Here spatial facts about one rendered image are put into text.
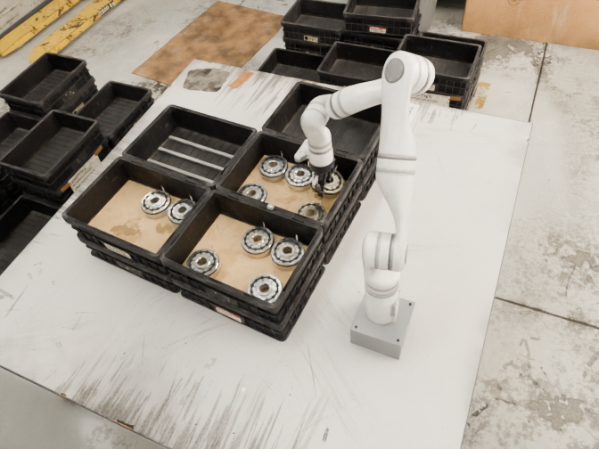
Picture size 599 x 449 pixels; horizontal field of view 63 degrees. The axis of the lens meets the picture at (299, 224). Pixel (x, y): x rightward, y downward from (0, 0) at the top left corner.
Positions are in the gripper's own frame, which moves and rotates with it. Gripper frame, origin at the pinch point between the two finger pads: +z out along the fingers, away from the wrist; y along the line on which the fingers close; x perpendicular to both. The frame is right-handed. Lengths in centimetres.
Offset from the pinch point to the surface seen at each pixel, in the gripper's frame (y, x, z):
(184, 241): -39.2, 28.4, -4.0
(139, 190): -25, 62, 2
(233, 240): -29.2, 18.2, 2.9
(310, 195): -2.2, 4.4, 3.7
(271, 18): 210, 159, 89
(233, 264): -36.6, 13.4, 2.8
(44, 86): 33, 197, 36
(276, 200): -8.6, 14.1, 3.4
